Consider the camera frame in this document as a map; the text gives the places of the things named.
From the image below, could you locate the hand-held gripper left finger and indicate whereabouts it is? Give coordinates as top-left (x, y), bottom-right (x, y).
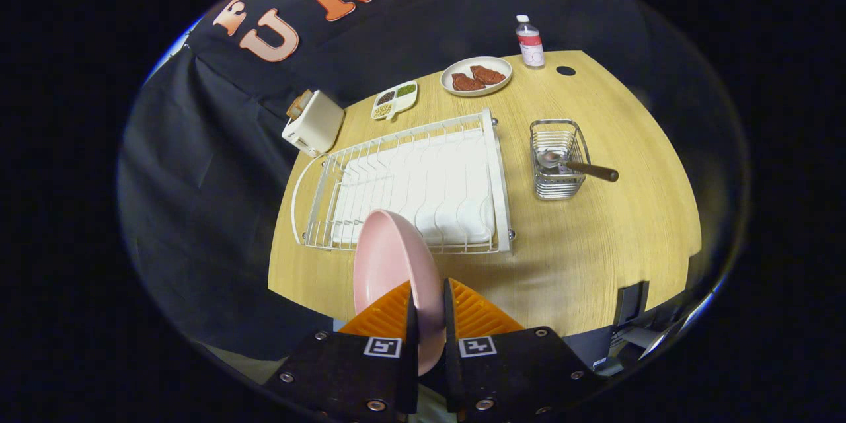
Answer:
top-left (263, 280), bottom-right (420, 422)

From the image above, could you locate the pink plate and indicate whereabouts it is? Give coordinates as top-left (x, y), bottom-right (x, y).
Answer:
top-left (352, 210), bottom-right (447, 376)

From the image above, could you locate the metal spoon with brown handle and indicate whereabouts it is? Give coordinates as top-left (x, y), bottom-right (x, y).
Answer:
top-left (537, 149), bottom-right (620, 183)

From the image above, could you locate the white wire dish rack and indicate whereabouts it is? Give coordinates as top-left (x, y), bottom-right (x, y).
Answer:
top-left (291, 109), bottom-right (515, 255)

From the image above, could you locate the beige plate with meat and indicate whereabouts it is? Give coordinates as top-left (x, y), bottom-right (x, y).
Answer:
top-left (440, 56), bottom-right (514, 98)

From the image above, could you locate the white ribbed drip tray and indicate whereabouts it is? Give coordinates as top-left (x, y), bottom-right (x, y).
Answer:
top-left (330, 129), bottom-right (496, 245)

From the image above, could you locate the metal wire basket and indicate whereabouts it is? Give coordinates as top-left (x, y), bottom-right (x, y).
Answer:
top-left (529, 119), bottom-right (591, 201)

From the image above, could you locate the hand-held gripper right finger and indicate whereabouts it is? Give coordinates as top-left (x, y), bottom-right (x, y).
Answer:
top-left (443, 277), bottom-right (607, 422)

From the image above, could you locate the white divided condiment dish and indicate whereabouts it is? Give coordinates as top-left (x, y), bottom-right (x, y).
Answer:
top-left (371, 81), bottom-right (419, 122)

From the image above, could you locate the white toaster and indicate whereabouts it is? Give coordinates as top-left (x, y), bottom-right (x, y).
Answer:
top-left (282, 90), bottom-right (346, 158)

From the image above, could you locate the grey metal frame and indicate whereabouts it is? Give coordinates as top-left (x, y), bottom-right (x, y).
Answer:
top-left (592, 325), bottom-right (668, 376)

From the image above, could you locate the clear bottle with red label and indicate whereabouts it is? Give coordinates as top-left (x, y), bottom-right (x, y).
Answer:
top-left (515, 15), bottom-right (546, 69)

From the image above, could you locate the black rectangular panel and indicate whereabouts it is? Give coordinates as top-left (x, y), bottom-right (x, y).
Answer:
top-left (615, 281), bottom-right (652, 329)

